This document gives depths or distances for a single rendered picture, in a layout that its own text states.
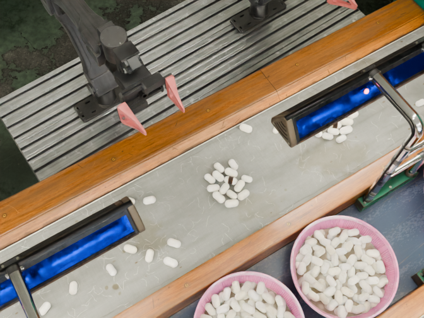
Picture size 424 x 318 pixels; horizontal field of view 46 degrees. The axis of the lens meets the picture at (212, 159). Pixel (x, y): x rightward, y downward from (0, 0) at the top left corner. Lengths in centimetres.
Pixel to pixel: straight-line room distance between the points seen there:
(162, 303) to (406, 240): 68
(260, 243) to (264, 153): 27
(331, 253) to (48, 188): 76
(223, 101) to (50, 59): 134
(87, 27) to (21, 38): 156
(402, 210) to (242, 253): 49
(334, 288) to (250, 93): 59
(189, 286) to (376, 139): 67
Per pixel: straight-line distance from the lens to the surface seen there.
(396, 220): 149
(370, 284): 136
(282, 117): 105
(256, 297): 128
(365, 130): 151
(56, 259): 98
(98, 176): 138
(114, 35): 109
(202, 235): 132
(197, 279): 126
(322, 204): 135
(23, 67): 265
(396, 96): 112
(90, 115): 158
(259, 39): 173
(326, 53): 160
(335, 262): 133
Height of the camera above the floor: 200
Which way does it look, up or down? 64 degrees down
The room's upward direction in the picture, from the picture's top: straight up
